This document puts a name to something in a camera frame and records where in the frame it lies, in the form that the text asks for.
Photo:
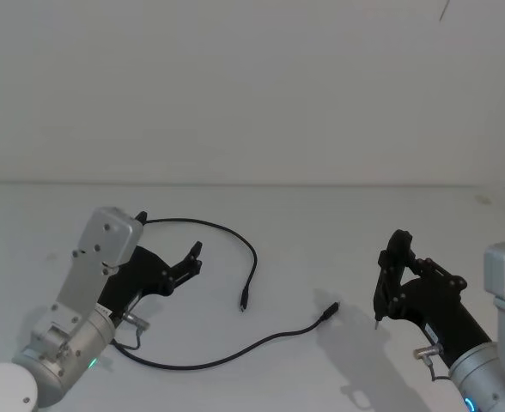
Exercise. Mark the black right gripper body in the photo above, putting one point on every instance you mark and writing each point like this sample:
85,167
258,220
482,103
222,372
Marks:
445,313

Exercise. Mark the thin black tool silver tip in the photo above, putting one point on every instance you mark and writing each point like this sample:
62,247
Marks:
376,325

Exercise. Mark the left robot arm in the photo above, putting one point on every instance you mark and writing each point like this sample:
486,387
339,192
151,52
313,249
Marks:
89,257

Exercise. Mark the white table cloth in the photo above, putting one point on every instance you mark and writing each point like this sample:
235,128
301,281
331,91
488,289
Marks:
304,223

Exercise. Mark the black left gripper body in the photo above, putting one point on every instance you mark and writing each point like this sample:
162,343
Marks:
143,274

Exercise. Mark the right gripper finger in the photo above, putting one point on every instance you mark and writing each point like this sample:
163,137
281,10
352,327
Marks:
383,287
403,246

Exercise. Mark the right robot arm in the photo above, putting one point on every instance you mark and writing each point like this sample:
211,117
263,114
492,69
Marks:
503,279

